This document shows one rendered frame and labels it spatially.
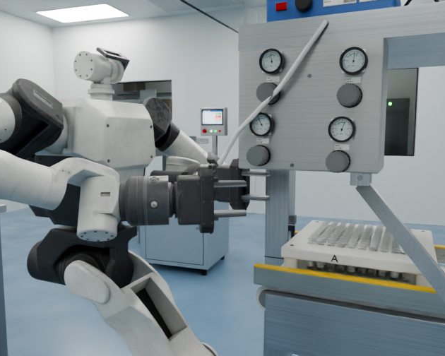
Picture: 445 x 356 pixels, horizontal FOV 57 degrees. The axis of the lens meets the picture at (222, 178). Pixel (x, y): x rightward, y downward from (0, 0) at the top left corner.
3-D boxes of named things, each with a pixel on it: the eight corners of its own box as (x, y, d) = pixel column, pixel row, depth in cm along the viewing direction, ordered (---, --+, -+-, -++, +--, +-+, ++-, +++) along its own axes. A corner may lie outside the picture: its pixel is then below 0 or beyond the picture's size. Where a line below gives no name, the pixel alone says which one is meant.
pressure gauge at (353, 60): (338, 75, 59) (339, 47, 58) (340, 75, 60) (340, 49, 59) (366, 73, 57) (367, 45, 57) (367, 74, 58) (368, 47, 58)
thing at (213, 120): (199, 178, 366) (198, 107, 359) (203, 177, 376) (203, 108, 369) (224, 179, 359) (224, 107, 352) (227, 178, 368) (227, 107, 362)
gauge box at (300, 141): (237, 168, 68) (237, 44, 66) (258, 164, 78) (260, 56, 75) (378, 174, 59) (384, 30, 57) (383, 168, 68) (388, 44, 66)
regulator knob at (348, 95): (335, 107, 58) (335, 75, 58) (337, 108, 60) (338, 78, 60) (359, 107, 57) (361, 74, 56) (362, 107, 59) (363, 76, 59)
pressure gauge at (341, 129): (327, 142, 60) (328, 116, 60) (329, 142, 61) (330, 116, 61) (354, 142, 59) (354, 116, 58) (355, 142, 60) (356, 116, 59)
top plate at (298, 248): (431, 239, 84) (431, 229, 84) (437, 277, 62) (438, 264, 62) (311, 228, 94) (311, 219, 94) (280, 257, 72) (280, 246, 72)
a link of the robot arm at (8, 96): (-54, 123, 75) (-9, 116, 88) (-19, 162, 76) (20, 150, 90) (-11, 83, 73) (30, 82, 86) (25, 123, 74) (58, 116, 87)
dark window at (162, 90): (104, 150, 684) (102, 82, 672) (104, 150, 685) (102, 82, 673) (176, 151, 641) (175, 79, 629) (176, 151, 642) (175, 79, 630)
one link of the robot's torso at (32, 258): (24, 286, 111) (20, 222, 109) (61, 272, 122) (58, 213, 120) (105, 305, 99) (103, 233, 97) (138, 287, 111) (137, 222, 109)
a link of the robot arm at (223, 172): (254, 156, 99) (213, 155, 105) (234, 158, 91) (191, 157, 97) (254, 208, 100) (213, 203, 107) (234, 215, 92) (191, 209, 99)
